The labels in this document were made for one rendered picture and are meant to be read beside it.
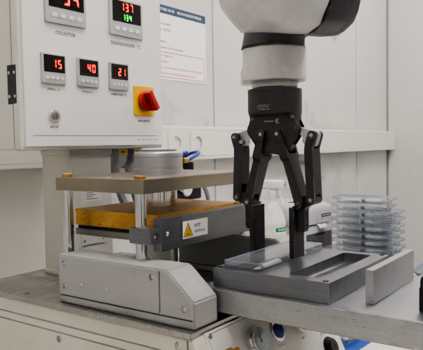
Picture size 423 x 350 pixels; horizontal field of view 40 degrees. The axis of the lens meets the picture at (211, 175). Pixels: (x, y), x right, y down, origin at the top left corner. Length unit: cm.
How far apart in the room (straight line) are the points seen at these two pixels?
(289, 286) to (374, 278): 10
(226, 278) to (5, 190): 69
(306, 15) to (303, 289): 32
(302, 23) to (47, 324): 56
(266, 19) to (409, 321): 36
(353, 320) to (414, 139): 267
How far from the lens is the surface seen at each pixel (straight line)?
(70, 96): 99
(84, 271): 85
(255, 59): 79
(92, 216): 91
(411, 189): 332
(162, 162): 91
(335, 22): 74
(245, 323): 81
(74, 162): 103
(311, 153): 78
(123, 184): 81
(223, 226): 91
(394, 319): 66
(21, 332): 97
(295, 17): 70
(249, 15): 68
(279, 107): 78
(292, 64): 79
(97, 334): 84
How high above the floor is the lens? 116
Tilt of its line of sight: 3 degrees down
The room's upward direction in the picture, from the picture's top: 1 degrees counter-clockwise
